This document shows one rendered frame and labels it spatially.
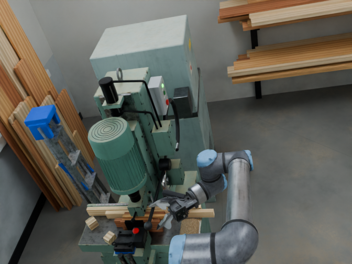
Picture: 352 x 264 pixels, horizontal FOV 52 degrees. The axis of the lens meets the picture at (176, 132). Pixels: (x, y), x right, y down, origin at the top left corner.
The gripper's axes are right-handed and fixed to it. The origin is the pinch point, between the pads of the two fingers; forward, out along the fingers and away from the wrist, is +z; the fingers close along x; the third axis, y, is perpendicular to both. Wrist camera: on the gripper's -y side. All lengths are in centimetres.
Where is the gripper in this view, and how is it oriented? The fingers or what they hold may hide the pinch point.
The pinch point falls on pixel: (151, 217)
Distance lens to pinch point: 162.3
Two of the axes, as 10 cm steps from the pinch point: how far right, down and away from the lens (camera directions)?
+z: -8.4, 4.4, -3.2
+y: 5.1, 4.3, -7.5
